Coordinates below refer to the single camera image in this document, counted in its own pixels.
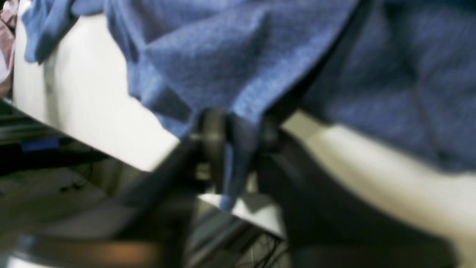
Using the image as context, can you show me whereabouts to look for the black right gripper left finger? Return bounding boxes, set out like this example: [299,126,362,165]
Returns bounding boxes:
[15,108,227,268]

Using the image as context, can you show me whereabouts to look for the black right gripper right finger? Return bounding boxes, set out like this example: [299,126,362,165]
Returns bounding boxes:
[257,117,458,268]

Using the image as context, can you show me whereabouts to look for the blue grey t-shirt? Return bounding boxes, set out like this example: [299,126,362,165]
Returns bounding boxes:
[22,0,475,210]

